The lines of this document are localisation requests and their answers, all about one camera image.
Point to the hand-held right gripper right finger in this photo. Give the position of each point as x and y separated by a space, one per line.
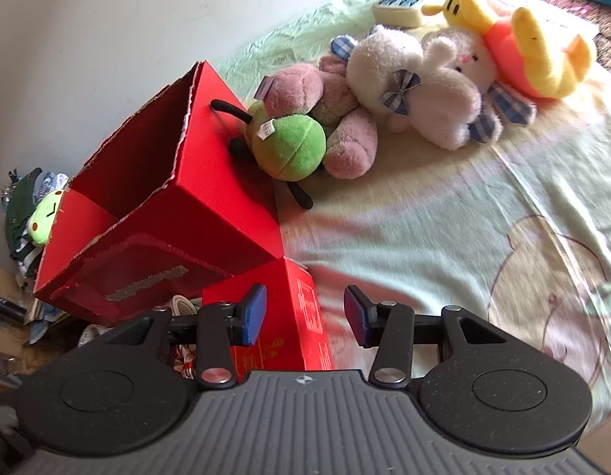
357 316

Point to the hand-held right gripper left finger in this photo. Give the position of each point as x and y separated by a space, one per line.
252 316

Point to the small red gift box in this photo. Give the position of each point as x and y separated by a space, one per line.
295 311

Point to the large red cardboard box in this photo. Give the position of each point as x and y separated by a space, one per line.
226 198

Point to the red white patterned cloth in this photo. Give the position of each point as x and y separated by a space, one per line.
184 360

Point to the printed bedsheet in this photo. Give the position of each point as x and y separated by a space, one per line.
434 232

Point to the pink plush toy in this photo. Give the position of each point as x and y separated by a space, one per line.
350 143

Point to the green plush toy black antennae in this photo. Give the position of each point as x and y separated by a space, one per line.
290 143

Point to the light green plush toy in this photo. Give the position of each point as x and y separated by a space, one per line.
46 215

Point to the stack of folded clothes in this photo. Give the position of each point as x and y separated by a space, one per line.
23 257

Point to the black tube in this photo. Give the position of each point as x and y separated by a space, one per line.
3 305

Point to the dark green garment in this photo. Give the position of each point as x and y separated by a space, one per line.
18 208

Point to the white bunny plush toy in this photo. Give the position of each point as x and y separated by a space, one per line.
384 59

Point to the yellow orange duck plush toy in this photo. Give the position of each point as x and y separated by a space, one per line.
543 44

